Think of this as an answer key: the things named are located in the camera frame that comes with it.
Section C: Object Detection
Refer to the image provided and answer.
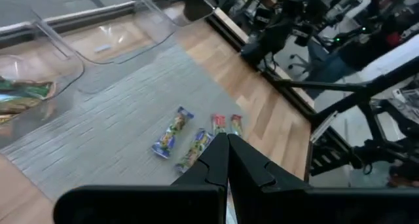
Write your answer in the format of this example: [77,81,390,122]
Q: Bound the grey woven mat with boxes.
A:
[0,37,251,202]

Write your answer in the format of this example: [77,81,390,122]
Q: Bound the green granola bar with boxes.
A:
[0,96,44,116]
[0,79,55,101]

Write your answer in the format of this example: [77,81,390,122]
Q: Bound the red granola bar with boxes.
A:
[211,113,228,137]
[230,113,244,139]

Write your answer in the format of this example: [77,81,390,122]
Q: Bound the dark blue granola bar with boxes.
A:
[151,106,195,160]
[174,128,215,174]

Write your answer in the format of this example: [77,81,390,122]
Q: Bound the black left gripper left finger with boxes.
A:
[53,133,229,224]

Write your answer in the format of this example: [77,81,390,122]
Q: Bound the clear plastic bin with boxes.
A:
[0,20,86,150]
[133,0,219,27]
[32,0,180,67]

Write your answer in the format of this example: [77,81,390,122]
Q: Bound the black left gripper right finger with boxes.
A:
[228,134,419,224]

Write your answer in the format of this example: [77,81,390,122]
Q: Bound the black office chair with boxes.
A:
[240,19,316,75]

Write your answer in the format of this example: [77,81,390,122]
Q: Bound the person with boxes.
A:
[306,0,419,98]

